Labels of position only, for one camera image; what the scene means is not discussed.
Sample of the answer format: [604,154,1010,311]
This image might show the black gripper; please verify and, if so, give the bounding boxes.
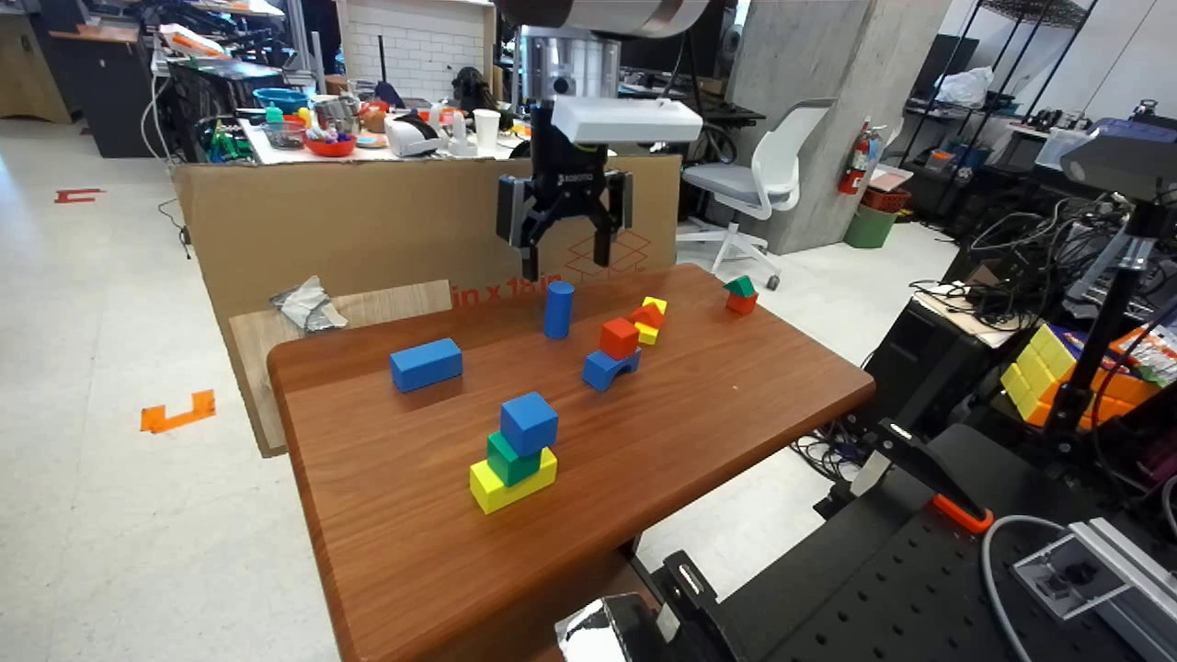
[520,142,618,284]

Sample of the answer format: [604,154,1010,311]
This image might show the blue cylindrical block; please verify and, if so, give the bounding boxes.
[539,279,578,344]

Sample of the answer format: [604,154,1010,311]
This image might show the yellow long flat block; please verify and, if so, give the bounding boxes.
[630,294,672,349]

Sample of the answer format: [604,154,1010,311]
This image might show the blue arch block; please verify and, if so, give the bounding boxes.
[578,344,642,394]

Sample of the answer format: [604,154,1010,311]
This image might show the blue cube block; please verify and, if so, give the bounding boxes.
[495,388,562,458]

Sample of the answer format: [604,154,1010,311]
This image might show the blue rectangular block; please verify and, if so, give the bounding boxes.
[385,333,468,398]

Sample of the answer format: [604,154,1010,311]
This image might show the dark green cube block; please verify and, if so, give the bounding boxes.
[482,431,543,487]

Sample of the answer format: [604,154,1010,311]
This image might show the yellow short block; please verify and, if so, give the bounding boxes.
[468,444,562,517]

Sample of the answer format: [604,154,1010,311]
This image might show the white cup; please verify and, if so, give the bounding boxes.
[469,106,504,159]

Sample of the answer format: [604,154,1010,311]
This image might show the cluttered white table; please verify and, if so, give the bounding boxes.
[235,85,543,167]

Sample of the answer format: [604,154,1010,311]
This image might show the white office chair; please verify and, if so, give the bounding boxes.
[676,102,833,294]

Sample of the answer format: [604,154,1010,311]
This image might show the large cardboard panel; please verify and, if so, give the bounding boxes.
[176,151,683,328]

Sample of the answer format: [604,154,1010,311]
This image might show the red bowl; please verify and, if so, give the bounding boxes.
[301,129,360,161]

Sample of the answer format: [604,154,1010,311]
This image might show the crumpled grey paper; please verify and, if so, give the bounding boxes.
[269,275,350,337]

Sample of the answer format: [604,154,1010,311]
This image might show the green bin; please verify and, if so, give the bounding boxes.
[843,199,897,254]

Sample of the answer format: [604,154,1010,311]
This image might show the red fire extinguisher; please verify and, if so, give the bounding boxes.
[840,117,886,199]

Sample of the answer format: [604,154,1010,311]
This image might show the black perforated breadboard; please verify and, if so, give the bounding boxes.
[710,419,1177,662]

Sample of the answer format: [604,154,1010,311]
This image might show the yellow foam piece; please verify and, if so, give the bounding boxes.
[996,322,1082,425]

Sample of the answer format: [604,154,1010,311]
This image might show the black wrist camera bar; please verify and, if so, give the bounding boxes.
[494,167,635,245]

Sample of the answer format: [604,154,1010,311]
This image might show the black camera stand pole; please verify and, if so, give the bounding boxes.
[1039,193,1169,463]

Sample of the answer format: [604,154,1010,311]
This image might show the grey coiled cable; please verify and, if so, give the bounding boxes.
[977,511,1074,662]

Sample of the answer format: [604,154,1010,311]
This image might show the aluminium bracket plate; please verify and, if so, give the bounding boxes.
[1010,511,1177,662]

